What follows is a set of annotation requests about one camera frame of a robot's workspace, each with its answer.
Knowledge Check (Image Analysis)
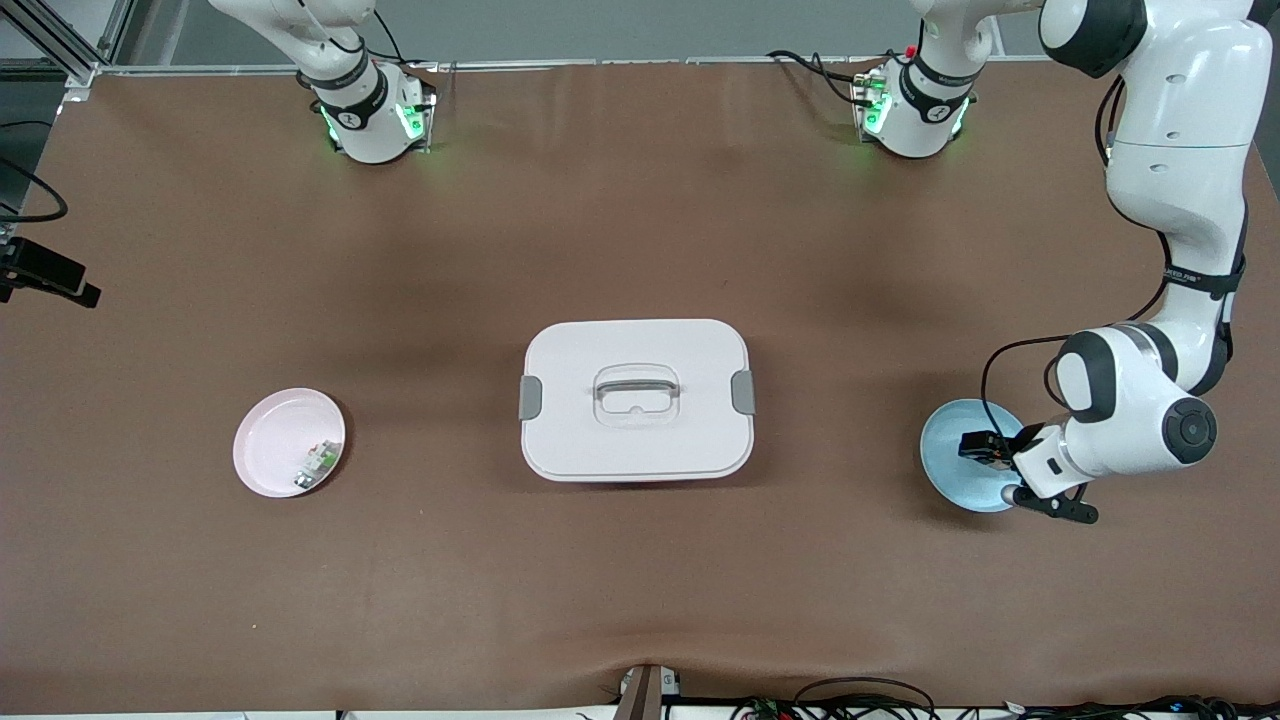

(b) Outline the light blue round plate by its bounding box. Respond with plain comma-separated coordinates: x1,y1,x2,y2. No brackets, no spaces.
920,398,1038,513

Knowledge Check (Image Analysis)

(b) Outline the white lidded storage box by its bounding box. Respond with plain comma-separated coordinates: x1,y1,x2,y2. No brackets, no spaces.
519,319,757,484

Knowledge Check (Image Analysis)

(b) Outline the pink round plate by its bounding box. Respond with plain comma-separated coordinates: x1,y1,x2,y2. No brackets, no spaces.
233,388,347,499

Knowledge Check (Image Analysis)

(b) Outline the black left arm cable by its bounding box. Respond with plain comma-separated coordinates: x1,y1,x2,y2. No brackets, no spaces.
982,75,1171,441

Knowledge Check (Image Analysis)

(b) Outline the black looped cable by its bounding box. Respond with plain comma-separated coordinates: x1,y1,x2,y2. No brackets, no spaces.
795,677,937,720

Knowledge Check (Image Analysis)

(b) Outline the black cable bundle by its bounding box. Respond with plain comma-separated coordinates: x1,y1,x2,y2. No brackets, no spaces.
1010,694,1280,720

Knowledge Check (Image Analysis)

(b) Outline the grey box lid handle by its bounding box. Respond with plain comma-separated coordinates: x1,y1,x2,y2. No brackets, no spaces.
594,367,681,401

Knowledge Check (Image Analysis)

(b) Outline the black left base cable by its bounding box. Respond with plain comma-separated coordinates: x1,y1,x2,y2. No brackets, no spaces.
768,50,881,106

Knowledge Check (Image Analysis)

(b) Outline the black base cable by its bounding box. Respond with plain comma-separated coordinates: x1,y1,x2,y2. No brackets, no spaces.
370,10,441,71
768,50,881,106

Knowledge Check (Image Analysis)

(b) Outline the brown grey mount post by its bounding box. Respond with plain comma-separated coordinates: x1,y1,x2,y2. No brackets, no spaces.
615,663,682,720

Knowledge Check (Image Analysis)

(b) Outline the green white switch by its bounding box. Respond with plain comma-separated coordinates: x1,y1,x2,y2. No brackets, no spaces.
293,440,338,491

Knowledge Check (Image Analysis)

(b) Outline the black right base cable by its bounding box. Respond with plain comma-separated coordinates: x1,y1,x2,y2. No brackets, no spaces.
370,10,441,71

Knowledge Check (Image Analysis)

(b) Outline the black thin cable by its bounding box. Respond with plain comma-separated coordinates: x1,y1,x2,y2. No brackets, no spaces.
0,120,69,223

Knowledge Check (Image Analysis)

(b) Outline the black side camera device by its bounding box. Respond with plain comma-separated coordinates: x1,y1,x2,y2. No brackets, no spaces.
0,237,101,308

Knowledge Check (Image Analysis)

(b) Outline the aluminium frame profile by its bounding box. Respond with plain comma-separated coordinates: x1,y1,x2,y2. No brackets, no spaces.
0,0,136,86

